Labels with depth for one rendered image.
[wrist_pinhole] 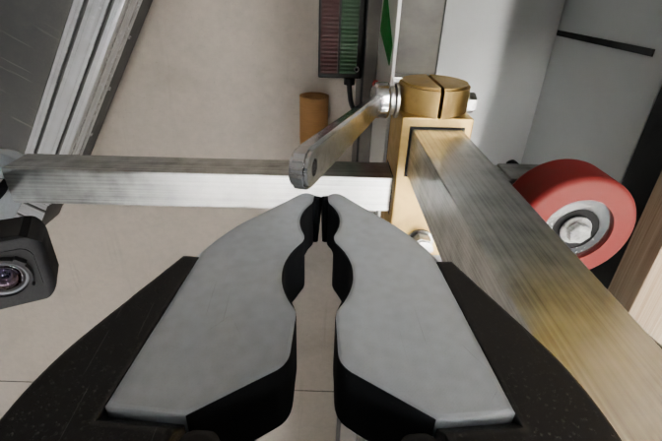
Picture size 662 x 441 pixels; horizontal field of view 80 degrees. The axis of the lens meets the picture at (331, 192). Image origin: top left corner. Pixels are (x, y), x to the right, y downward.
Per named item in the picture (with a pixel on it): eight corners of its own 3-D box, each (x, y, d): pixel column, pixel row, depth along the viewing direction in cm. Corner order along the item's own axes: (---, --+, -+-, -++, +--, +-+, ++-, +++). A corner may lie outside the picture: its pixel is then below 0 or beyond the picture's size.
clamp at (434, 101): (379, 221, 37) (386, 255, 32) (394, 73, 31) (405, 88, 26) (439, 223, 37) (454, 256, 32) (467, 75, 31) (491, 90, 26)
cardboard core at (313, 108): (299, 198, 120) (298, 98, 106) (300, 186, 127) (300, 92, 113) (326, 198, 120) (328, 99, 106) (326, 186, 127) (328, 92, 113)
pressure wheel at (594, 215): (460, 202, 39) (507, 281, 28) (477, 122, 35) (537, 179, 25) (542, 204, 39) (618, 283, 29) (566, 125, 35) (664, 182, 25)
